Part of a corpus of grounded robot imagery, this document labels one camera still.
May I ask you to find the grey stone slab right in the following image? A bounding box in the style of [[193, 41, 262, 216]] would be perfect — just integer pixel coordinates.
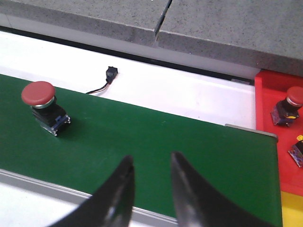
[[158, 0, 303, 76]]

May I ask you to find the aluminium conveyor side rail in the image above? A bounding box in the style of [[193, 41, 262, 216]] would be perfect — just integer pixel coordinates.
[[0, 169, 178, 227]]

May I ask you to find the green conveyor belt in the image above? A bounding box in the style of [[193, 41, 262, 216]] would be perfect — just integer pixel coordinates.
[[0, 75, 282, 227]]

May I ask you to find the grey stone slab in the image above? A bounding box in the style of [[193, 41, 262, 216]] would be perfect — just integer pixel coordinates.
[[0, 0, 171, 46], [158, 0, 303, 76]]

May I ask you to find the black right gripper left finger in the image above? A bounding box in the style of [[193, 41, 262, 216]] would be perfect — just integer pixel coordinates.
[[51, 156, 135, 227]]

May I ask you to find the black sensor connector with wires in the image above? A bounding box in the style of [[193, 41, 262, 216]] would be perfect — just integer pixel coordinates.
[[86, 66, 118, 94]]

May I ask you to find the yellow tray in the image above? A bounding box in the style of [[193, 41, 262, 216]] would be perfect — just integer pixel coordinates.
[[281, 191, 303, 227]]

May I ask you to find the red mushroom push button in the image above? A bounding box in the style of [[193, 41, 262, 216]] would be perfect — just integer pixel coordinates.
[[21, 81, 71, 136], [288, 135, 303, 168], [270, 86, 303, 127]]

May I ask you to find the grey stone slab left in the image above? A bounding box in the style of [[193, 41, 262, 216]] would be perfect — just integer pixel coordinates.
[[0, 0, 171, 46]]

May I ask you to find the red object at right edge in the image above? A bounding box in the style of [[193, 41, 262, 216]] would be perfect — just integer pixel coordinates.
[[255, 70, 303, 196]]

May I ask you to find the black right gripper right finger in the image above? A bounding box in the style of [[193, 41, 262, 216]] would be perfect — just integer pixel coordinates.
[[171, 152, 277, 227]]

